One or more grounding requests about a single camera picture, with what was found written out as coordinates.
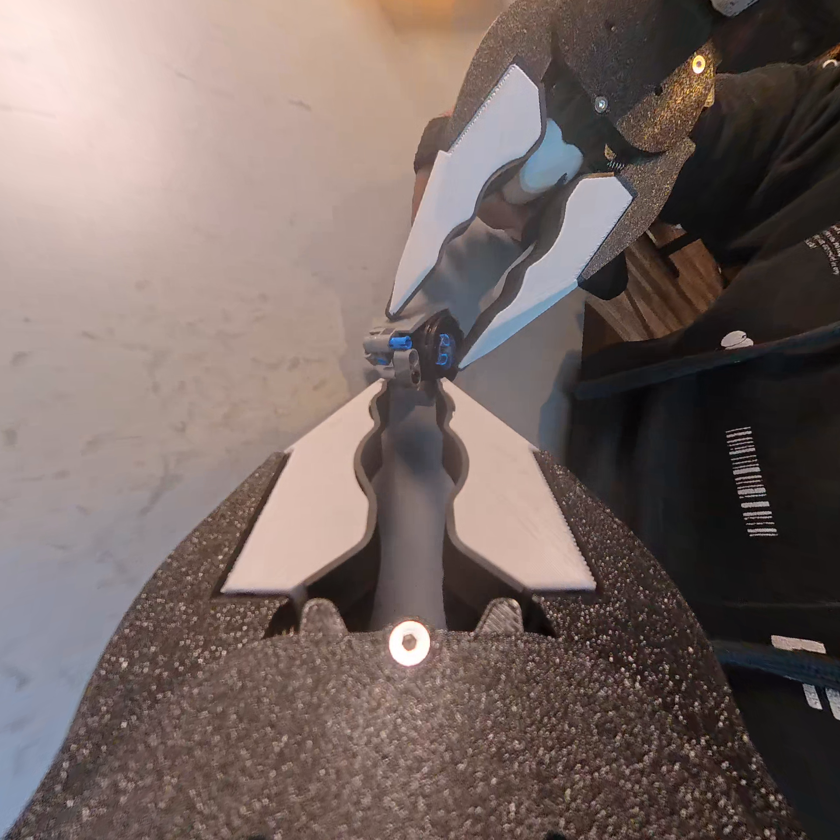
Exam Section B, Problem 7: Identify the person's right forearm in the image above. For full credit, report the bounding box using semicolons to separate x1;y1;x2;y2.
656;39;840;263

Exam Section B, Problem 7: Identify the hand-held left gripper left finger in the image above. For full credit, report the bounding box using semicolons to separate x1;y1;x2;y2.
222;379;388;598

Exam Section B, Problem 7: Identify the person's right hand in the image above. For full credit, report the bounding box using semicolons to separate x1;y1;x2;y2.
410;115;460;227

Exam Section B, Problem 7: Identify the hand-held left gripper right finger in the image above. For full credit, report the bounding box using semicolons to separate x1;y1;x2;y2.
441;378;598;597

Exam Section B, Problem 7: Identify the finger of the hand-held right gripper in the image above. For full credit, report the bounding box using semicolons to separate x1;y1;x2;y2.
385;64;547;322
457;176;636;370

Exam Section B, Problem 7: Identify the grey black wheel assembly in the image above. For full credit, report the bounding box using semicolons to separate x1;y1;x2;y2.
364;307;467;388

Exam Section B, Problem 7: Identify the person's black printed sweatshirt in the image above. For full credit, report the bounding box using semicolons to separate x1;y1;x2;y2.
567;223;840;840

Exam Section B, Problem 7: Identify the grey desk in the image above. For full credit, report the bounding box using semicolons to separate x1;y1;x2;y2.
0;0;592;808

